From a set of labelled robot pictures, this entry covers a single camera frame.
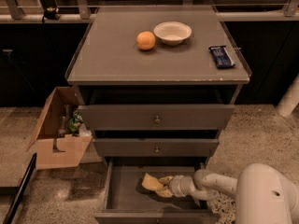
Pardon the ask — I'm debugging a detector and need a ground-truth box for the grey bottom drawer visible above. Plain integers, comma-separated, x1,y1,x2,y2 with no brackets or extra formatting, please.
94,157,219,224

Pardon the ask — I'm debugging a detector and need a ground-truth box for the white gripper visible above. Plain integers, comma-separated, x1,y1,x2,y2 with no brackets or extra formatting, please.
156,175,186,198

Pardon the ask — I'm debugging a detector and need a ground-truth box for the grey middle drawer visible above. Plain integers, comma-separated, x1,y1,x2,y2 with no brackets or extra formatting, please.
93,139,219,157

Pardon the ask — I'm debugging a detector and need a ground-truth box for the black bar on floor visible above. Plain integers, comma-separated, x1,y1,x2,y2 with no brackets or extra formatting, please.
0,153,37,224

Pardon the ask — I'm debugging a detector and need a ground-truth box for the blue snack bar wrapper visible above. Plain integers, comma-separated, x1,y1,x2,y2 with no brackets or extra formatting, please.
208,46,235,69

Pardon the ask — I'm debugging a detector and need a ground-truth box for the brass top drawer knob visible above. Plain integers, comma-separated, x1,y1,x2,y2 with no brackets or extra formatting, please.
153,116,162,124

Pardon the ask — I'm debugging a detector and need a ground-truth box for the small black device on ledge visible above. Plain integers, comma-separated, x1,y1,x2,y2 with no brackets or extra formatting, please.
44,7,60,20

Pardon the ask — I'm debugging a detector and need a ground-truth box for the grey drawer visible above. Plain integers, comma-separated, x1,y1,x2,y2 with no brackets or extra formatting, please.
93,139,219,157
94,157,219,224
78,105,235,131

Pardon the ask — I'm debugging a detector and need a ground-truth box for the white paper bowl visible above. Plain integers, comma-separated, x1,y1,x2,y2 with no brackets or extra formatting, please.
153,21,192,46

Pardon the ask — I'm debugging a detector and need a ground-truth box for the grey top drawer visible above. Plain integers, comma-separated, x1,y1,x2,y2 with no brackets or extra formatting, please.
78,105,235,131

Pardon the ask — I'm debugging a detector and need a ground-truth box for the green bag in box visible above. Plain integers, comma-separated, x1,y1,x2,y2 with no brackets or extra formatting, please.
68,110,83,133

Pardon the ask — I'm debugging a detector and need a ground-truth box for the brown cardboard box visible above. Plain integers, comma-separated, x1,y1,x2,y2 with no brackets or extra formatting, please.
27,87,92,170

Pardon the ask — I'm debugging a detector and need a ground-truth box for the yellow sponge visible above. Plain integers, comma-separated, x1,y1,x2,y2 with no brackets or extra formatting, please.
142,173,164,191

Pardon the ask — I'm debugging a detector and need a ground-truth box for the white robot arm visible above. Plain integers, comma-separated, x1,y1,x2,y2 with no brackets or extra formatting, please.
155,163,299,224

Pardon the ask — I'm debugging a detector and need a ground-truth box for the grey drawer cabinet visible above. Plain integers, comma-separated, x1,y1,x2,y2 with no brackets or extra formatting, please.
64,5,252,224

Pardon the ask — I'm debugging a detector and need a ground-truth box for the orange fruit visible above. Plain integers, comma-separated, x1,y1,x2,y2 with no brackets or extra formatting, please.
136,31,156,50

